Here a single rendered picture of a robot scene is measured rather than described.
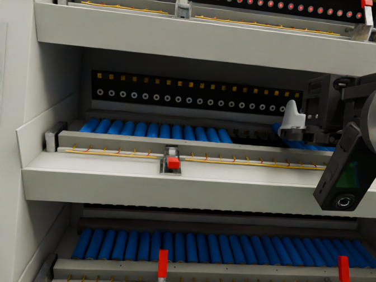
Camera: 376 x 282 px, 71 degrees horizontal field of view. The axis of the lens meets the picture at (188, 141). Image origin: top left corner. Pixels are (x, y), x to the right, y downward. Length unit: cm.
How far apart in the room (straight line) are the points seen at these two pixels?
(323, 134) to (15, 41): 38
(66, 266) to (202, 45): 37
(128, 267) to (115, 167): 16
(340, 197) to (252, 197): 10
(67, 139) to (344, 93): 35
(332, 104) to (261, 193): 14
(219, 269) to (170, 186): 17
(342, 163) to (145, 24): 28
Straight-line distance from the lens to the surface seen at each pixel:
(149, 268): 44
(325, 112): 33
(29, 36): 39
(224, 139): 43
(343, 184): 34
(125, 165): 36
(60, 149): 40
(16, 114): 38
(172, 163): 28
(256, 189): 36
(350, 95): 33
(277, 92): 53
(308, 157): 44
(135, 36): 37
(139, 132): 42
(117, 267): 45
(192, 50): 37
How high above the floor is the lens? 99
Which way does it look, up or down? level
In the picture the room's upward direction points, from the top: 4 degrees clockwise
